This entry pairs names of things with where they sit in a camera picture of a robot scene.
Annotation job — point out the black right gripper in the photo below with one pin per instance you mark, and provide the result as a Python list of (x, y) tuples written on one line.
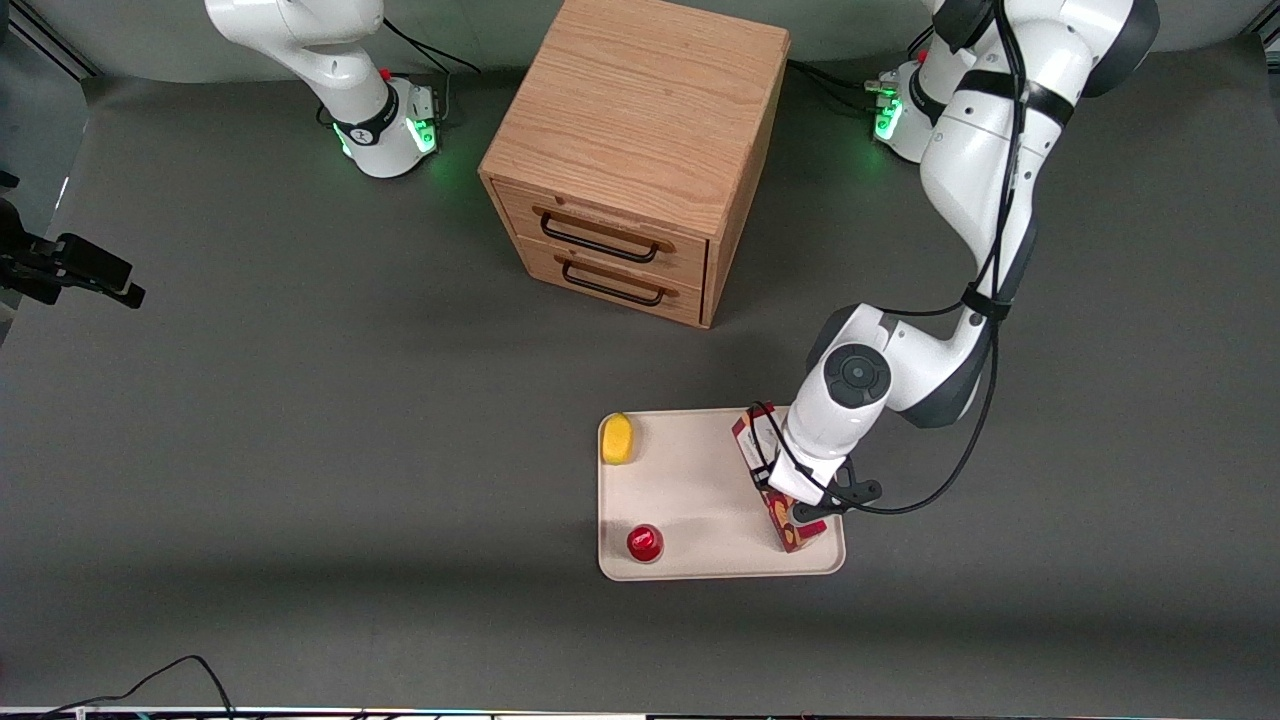
[(38, 268)]

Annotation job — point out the wooden drawer cabinet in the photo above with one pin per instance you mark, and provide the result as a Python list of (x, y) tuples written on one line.
[(640, 100)]

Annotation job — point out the red cookie box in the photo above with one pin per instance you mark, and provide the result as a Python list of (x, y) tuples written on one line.
[(792, 535)]

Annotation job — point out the white rectangular tray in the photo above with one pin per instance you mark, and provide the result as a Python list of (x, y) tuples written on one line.
[(700, 500)]

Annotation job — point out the aluminium rail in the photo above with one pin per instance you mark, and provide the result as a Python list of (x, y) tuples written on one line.
[(50, 40)]

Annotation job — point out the yellow lemon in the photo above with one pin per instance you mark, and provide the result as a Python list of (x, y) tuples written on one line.
[(618, 440)]

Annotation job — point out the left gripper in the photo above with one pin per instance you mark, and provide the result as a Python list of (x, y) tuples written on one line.
[(760, 476)]

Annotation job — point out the wooden drawer front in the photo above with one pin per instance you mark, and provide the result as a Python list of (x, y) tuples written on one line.
[(545, 268), (520, 205)]

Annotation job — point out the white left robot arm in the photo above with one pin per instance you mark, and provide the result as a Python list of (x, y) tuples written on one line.
[(980, 160)]

